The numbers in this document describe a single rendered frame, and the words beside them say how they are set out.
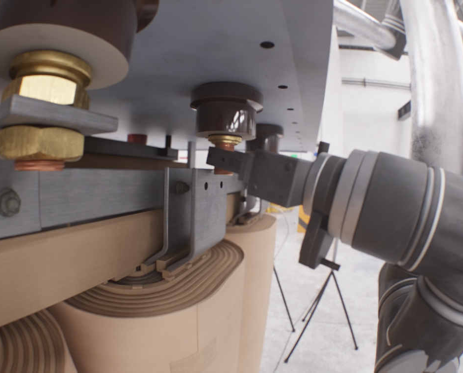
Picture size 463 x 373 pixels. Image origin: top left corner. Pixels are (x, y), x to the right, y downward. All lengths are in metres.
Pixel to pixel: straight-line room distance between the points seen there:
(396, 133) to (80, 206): 14.58
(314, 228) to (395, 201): 0.09
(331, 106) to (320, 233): 5.23
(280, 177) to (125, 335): 0.24
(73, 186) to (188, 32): 0.17
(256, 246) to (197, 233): 0.37
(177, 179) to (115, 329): 0.22
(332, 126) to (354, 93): 9.34
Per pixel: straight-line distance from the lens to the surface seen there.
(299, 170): 0.22
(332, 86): 5.60
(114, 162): 0.69
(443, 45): 0.41
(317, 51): 0.24
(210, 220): 0.36
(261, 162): 0.24
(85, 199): 0.24
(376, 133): 14.22
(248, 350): 0.89
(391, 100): 15.05
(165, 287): 0.35
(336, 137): 5.29
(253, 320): 0.81
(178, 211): 0.37
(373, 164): 0.23
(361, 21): 0.92
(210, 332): 0.35
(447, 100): 0.38
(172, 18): 0.21
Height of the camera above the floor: 1.24
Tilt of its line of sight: 3 degrees down
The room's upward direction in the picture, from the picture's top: 3 degrees clockwise
